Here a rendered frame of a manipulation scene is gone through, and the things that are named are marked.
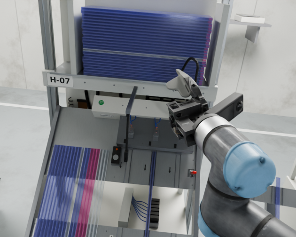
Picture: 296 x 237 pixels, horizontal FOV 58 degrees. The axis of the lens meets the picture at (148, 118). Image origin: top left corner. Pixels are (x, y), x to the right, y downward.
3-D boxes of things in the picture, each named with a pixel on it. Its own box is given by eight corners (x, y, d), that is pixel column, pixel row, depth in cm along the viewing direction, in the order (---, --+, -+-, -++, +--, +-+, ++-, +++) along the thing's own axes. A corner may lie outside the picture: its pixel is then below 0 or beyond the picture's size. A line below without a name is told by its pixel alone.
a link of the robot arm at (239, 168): (226, 206, 40) (241, 157, 36) (196, 165, 49) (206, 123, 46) (270, 203, 42) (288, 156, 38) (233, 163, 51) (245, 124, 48)
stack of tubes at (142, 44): (202, 85, 112) (214, 18, 100) (82, 74, 113) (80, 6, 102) (199, 76, 123) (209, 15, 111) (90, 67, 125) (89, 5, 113)
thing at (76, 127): (192, 191, 119) (194, 190, 114) (48, 176, 121) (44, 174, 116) (195, 122, 131) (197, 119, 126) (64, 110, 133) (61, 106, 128)
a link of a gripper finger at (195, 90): (184, 74, 60) (200, 106, 57) (190, 72, 61) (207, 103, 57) (183, 86, 65) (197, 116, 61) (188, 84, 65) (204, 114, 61)
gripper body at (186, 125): (164, 101, 61) (183, 123, 50) (199, 90, 62) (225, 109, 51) (170, 129, 64) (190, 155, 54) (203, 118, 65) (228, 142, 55)
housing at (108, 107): (194, 131, 131) (200, 121, 118) (96, 122, 132) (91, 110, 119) (195, 116, 134) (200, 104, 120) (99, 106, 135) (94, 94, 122)
